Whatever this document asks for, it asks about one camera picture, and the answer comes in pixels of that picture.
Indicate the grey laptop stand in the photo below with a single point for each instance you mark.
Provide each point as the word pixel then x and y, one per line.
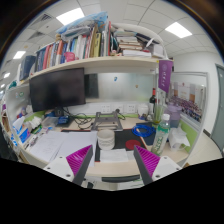
pixel 107 121

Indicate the tissue box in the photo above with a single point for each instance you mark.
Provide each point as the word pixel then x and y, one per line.
pixel 21 130

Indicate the dark wine bottle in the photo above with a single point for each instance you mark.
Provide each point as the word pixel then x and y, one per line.
pixel 152 100

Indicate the group photo poster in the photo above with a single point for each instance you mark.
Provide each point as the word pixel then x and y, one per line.
pixel 190 98

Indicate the red round coaster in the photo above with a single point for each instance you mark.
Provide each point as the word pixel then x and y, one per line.
pixel 131 143

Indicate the stack of flat books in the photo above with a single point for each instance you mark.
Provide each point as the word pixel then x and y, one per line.
pixel 130 43

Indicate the white plastic bag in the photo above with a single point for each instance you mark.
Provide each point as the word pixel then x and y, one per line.
pixel 177 139

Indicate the purple water pitcher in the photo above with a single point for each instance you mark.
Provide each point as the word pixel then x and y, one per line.
pixel 174 112

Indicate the purple hanging banner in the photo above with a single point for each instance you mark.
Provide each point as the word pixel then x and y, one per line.
pixel 165 70

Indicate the white paper sheets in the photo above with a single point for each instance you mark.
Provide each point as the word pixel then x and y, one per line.
pixel 54 144

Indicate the row of upright books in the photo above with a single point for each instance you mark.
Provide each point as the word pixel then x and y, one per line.
pixel 92 39

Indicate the white jar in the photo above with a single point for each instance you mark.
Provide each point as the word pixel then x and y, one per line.
pixel 142 110

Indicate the white paper note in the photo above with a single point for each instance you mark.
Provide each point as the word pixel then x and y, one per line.
pixel 112 156

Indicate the green label water bottle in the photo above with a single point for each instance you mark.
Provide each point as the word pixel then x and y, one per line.
pixel 161 135

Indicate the black desk mat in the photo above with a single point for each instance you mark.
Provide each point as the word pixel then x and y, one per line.
pixel 121 137

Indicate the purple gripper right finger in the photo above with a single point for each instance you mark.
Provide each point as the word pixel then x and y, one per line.
pixel 147 163

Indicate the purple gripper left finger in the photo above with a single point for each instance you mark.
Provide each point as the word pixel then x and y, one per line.
pixel 79 162

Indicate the white ribbed cup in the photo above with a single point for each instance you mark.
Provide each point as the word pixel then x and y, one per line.
pixel 106 139

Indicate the white wall shelf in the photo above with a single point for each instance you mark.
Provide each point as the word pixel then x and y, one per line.
pixel 115 59

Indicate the black computer monitor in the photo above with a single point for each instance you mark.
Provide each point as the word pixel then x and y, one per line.
pixel 57 89

